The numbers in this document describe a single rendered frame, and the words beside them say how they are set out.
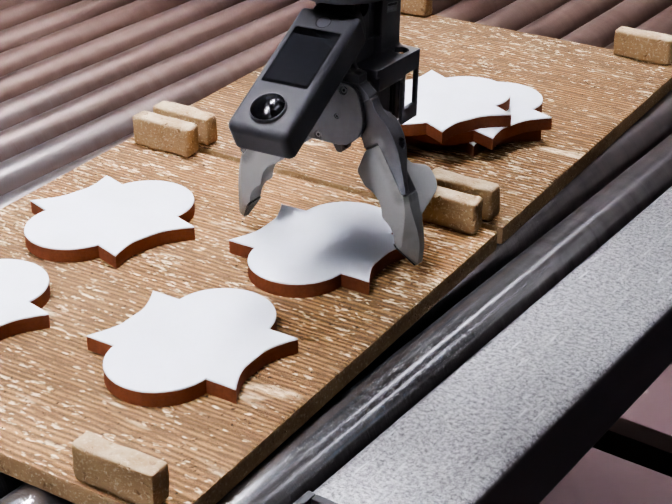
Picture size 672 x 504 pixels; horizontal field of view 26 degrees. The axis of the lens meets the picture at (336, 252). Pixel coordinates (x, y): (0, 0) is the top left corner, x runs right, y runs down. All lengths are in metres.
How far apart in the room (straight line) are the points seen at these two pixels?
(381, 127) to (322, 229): 0.12
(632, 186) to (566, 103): 0.14
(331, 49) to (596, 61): 0.53
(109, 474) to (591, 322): 0.38
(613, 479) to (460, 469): 1.56
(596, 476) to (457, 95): 1.27
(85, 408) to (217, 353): 0.09
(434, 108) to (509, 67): 0.21
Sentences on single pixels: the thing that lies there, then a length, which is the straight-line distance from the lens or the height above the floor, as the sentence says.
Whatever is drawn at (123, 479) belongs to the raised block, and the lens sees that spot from 0.83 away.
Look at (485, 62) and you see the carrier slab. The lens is 1.44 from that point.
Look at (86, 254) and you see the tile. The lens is 1.08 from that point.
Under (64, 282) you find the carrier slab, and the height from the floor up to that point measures 0.94.
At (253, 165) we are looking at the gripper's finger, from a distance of 1.07.
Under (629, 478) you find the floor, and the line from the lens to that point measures 2.44.
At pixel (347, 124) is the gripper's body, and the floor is 1.05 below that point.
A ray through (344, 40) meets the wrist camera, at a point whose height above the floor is 1.11.
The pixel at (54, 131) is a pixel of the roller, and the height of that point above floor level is 0.91.
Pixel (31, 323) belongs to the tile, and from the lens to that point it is 1.00.
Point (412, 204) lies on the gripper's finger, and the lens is 1.01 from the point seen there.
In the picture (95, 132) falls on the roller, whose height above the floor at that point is 0.92.
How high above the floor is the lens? 1.44
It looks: 28 degrees down
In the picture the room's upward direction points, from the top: straight up
